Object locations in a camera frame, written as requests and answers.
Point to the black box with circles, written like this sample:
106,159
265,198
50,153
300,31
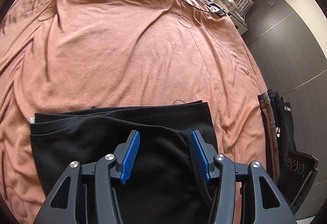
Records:
297,172

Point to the black mesh sleeveless shirt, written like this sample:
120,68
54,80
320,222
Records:
89,142

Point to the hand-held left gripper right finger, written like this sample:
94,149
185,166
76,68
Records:
200,157

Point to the stack of folded clothes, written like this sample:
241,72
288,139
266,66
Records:
278,124

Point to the brown fleece blanket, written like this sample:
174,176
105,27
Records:
127,47

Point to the white shelf with boxes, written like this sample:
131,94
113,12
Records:
237,9

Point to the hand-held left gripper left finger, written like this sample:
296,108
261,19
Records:
130,157

